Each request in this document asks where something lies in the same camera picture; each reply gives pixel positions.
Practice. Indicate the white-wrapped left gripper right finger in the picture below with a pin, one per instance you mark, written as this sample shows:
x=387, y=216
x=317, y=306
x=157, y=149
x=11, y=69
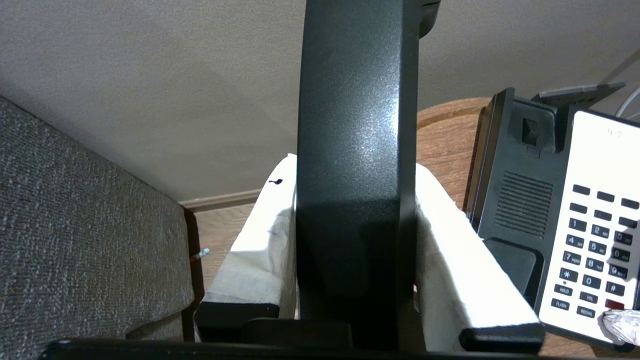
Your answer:
x=460, y=290

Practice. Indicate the black white-faced phone base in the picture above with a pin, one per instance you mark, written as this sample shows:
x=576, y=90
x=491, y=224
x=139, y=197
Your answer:
x=525, y=210

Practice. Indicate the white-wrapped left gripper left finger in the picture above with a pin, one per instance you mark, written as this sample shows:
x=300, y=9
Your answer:
x=255, y=270

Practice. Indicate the round wooden nightstand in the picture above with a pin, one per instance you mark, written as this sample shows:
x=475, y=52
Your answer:
x=445, y=150

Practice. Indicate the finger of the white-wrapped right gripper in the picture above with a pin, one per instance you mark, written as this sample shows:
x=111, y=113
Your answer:
x=622, y=325

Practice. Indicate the black phone handset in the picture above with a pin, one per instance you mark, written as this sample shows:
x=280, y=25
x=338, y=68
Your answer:
x=355, y=150

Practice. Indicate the small metal bolt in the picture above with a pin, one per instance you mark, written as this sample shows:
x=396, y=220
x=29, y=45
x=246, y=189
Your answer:
x=201, y=254

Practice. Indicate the dark low wall plate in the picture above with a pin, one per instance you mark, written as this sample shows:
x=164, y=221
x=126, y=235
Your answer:
x=575, y=93

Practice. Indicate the grey fabric headboard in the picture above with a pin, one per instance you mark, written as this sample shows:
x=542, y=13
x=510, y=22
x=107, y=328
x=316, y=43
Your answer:
x=85, y=240

